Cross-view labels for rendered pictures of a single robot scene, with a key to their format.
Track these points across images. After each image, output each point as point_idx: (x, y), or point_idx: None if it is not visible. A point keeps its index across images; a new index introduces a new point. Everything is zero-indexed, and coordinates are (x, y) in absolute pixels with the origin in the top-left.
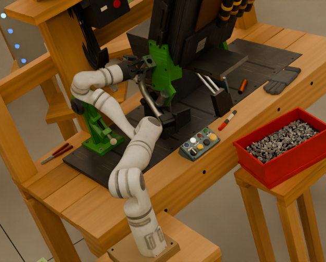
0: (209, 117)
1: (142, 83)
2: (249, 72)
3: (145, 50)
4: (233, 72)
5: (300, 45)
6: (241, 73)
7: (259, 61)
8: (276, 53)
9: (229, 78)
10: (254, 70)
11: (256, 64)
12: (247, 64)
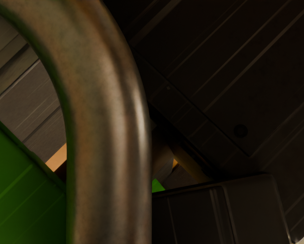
0: None
1: (1, 14)
2: (15, 125)
3: (285, 93)
4: (42, 85)
5: (56, 158)
6: (26, 106)
7: (47, 127)
8: (53, 145)
9: (16, 87)
10: (16, 132)
11: (39, 125)
12: (54, 106)
